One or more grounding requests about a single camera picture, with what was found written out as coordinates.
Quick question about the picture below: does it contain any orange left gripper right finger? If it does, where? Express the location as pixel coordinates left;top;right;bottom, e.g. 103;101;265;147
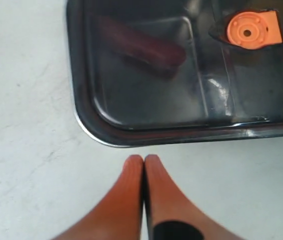
144;154;240;240

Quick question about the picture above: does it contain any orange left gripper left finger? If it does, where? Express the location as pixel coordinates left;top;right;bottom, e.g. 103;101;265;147
55;155;144;240

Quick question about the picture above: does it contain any dark transparent box lid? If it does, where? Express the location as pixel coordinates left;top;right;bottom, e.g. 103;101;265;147
65;0;283;147

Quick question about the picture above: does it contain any red toy sausage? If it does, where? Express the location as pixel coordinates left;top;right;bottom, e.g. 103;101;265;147
97;16;187;69

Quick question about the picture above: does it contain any stainless steel lunch box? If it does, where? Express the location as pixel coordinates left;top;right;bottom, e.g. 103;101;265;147
76;115;283;148

